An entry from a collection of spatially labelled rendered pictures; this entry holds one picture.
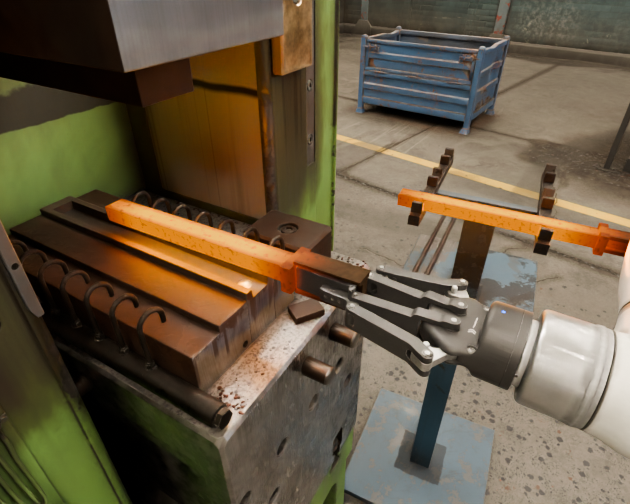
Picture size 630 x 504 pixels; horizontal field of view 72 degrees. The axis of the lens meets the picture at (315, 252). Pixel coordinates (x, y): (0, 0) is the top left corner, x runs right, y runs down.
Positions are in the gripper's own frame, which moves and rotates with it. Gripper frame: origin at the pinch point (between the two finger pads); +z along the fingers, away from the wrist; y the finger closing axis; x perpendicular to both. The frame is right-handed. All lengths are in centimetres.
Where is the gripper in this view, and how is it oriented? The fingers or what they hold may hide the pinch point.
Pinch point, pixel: (329, 280)
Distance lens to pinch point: 48.1
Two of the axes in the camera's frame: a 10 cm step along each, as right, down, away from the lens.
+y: 5.1, -4.9, 7.1
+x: 0.1, -8.2, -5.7
